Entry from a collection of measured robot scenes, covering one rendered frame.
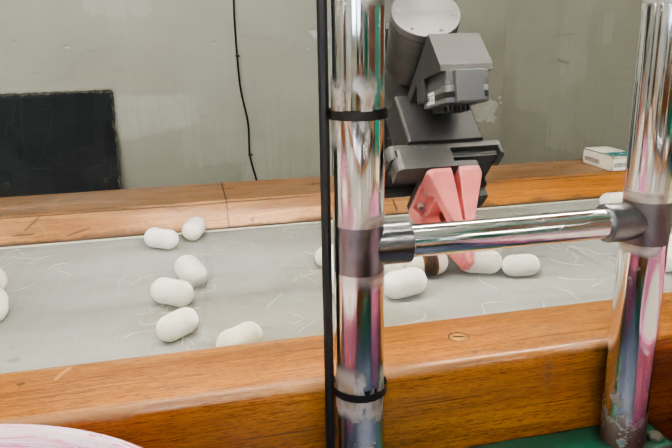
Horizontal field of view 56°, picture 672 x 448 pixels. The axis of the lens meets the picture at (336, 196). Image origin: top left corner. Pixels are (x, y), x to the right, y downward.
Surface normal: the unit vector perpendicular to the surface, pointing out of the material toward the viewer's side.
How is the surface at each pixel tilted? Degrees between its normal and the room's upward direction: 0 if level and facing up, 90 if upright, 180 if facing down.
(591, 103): 90
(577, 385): 90
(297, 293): 0
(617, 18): 90
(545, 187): 45
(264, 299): 0
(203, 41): 90
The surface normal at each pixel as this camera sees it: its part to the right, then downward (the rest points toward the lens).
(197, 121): 0.29, 0.23
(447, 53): 0.14, -0.57
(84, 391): -0.01, -0.97
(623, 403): -0.52, 0.22
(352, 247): -0.24, 0.24
